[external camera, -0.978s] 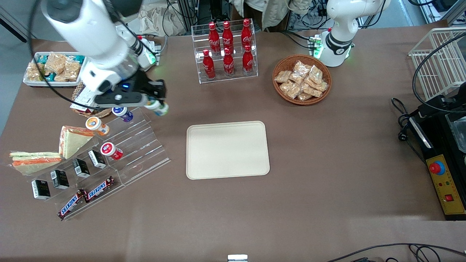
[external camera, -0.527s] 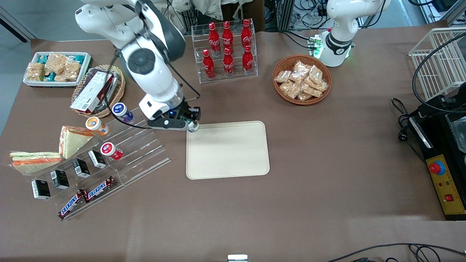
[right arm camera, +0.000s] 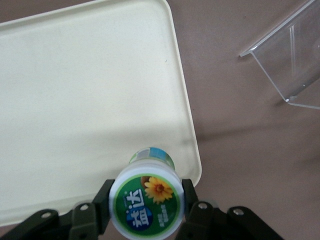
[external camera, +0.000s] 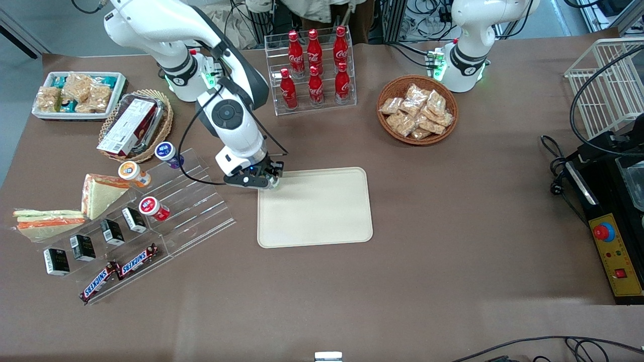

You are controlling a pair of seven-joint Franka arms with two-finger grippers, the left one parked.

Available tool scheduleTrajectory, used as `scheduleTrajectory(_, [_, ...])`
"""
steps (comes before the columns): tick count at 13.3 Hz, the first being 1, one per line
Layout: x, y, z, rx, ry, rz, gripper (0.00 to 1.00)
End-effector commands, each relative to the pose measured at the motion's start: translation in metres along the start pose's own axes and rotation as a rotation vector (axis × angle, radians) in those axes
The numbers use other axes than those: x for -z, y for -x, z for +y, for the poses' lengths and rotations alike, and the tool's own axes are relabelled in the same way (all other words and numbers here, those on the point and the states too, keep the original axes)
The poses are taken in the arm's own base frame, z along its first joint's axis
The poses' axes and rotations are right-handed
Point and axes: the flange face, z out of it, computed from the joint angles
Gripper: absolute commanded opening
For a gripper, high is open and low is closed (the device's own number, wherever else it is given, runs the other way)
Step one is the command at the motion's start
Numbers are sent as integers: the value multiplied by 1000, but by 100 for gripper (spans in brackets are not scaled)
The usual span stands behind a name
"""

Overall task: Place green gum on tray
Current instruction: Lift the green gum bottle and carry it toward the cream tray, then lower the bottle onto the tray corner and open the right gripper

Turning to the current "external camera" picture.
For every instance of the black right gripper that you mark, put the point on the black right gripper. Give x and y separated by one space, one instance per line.
270 166

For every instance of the green gum bottle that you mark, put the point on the green gum bottle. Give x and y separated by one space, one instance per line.
274 184

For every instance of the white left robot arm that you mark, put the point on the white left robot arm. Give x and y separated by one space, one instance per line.
473 40

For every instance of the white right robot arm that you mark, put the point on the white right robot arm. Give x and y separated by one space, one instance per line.
151 25

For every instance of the cream plastic tray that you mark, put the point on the cream plastic tray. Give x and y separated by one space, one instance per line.
314 208

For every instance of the blue gum bottle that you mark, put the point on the blue gum bottle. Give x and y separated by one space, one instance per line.
166 152

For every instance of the red gum bottle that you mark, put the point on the red gum bottle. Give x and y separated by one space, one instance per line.
152 207

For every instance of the orange gum bottle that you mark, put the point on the orange gum bottle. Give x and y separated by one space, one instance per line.
132 172

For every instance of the clear acrylic stepped display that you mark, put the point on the clear acrylic stepped display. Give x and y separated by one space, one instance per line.
196 211

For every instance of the red cola bottle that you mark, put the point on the red cola bottle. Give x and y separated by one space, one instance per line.
288 90
314 49
342 81
295 53
315 86
340 46

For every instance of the clear acrylic bottle rack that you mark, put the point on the clear acrylic bottle rack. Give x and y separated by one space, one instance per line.
327 105

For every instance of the oval wicker basket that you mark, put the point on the oval wicker basket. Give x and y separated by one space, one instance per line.
163 125

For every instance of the clear bag of crackers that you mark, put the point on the clear bag of crackers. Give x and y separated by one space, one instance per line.
417 93
431 125
420 133
445 119
402 123
436 102
391 105

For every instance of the small black box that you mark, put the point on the small black box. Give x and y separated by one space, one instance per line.
111 232
83 247
134 219
56 261

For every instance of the round wicker basket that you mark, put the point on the round wicker basket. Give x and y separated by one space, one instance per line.
387 90

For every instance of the red and white cookie box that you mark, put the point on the red and white cookie box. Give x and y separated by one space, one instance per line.
126 128

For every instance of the snickers bar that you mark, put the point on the snickers bar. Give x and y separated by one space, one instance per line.
99 282
138 261

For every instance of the upright triangle sandwich pack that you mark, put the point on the upright triangle sandwich pack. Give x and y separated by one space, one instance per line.
100 193

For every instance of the white rectangular snack bin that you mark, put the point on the white rectangular snack bin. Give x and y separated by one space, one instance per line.
118 90

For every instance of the person in beige jacket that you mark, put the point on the person in beige jacket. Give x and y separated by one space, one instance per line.
322 7

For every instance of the clear bag of rice crisps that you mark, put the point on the clear bag of rice crisps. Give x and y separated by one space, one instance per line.
78 85
98 98
48 98

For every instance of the flat triangle sandwich pack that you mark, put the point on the flat triangle sandwich pack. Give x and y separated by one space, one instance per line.
48 225

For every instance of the teal snack packet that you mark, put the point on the teal snack packet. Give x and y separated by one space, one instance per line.
59 79

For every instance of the black control box yellow panel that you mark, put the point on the black control box yellow panel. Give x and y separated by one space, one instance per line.
616 251

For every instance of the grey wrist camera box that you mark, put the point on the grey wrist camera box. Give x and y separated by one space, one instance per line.
274 165

